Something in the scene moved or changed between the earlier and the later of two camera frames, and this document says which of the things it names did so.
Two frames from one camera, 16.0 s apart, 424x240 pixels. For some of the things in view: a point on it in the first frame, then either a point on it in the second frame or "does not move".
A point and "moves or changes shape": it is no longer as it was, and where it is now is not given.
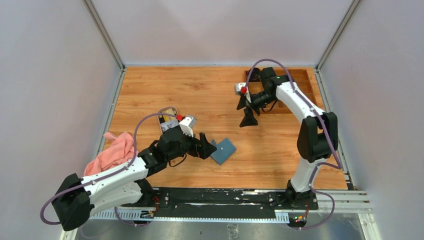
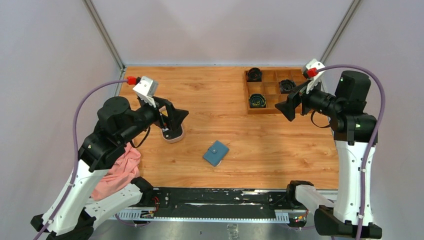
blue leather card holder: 224,149 moves or changes shape
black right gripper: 249,119 to 287,107
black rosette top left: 255,76 does not move
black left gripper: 202,150 to 173,119
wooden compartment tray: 300,77 does not move
